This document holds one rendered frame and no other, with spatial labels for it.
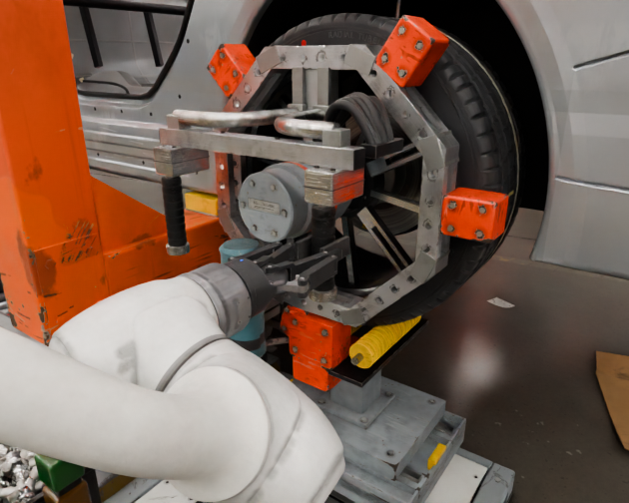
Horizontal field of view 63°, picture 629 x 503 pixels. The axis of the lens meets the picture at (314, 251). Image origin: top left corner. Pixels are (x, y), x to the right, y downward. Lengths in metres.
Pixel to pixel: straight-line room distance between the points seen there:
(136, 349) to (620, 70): 0.80
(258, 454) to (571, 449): 1.47
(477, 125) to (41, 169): 0.82
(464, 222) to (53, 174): 0.80
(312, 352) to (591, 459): 0.97
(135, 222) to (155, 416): 0.98
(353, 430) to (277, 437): 0.94
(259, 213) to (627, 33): 0.64
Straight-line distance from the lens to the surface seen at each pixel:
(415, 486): 1.33
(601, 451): 1.85
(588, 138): 0.97
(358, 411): 1.39
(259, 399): 0.41
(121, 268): 1.28
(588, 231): 1.00
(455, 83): 0.95
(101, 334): 0.49
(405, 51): 0.89
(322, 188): 0.73
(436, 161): 0.87
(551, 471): 1.71
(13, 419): 0.33
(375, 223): 1.08
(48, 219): 1.16
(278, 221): 0.89
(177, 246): 1.00
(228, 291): 0.57
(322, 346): 1.12
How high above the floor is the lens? 1.10
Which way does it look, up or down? 21 degrees down
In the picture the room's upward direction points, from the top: straight up
